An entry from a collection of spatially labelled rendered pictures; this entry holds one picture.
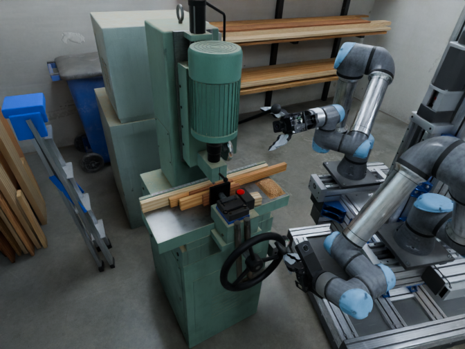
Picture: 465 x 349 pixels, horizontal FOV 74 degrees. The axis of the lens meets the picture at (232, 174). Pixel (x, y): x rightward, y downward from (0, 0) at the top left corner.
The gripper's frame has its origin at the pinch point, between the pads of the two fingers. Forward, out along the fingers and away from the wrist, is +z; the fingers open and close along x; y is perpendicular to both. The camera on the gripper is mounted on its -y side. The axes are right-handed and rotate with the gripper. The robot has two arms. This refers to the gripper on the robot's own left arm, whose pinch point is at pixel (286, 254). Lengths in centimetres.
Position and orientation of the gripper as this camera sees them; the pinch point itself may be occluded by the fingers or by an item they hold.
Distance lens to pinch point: 117.1
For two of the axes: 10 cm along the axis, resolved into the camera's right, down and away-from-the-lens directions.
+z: -4.0, -1.0, 9.1
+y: 2.3, 9.5, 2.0
